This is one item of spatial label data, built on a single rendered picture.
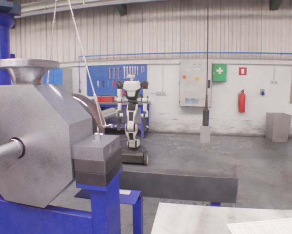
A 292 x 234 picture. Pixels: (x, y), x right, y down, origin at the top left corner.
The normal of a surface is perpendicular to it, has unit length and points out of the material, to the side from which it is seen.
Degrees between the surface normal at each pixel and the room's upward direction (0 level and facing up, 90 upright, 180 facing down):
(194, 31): 90
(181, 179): 90
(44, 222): 90
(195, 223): 0
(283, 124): 93
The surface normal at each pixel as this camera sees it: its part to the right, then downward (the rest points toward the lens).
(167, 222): 0.00, -0.99
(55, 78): -0.22, 0.14
